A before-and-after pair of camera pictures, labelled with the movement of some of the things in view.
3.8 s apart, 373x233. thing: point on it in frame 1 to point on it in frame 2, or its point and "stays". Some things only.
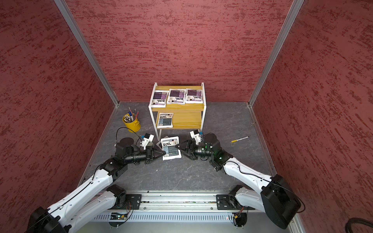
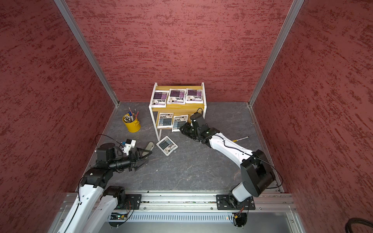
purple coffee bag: (160, 99) stays
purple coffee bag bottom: (194, 96) stays
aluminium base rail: (178, 201) stays
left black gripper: (150, 153) to (135, 160)
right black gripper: (189, 143) to (186, 126)
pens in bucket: (131, 117) stays
